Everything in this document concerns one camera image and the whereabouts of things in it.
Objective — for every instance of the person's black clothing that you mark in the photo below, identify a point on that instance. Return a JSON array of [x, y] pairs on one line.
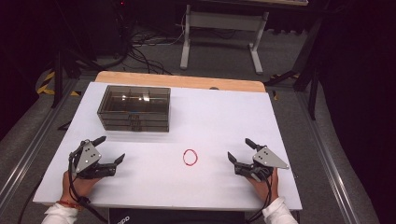
[[186, 217]]

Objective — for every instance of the smoky transparent drawer box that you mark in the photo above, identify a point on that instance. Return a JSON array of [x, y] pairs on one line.
[[134, 107]]

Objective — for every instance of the aluminium floor rail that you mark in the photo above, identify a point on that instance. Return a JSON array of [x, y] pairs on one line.
[[34, 140], [327, 158]]

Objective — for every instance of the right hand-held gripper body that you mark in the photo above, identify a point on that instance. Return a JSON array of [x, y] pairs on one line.
[[265, 158]]

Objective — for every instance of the person's right hand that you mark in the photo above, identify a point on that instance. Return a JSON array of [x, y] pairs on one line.
[[263, 188]]

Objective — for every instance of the person's left hand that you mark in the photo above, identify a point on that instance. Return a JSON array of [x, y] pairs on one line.
[[79, 186]]

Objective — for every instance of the yellow black floor tape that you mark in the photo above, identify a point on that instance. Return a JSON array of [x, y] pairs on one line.
[[46, 84]]

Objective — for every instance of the red rubber band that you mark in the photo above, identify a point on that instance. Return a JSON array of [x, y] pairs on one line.
[[184, 157]]

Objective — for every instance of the white metal stand frame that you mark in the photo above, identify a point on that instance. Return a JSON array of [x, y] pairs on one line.
[[224, 21]]

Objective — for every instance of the black metal stand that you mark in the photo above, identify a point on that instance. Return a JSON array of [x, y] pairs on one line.
[[313, 81], [58, 77]]

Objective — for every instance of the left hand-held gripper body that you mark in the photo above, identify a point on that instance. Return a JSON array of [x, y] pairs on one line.
[[87, 155]]

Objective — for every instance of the dark round table grommet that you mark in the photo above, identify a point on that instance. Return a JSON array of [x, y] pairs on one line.
[[214, 88]]

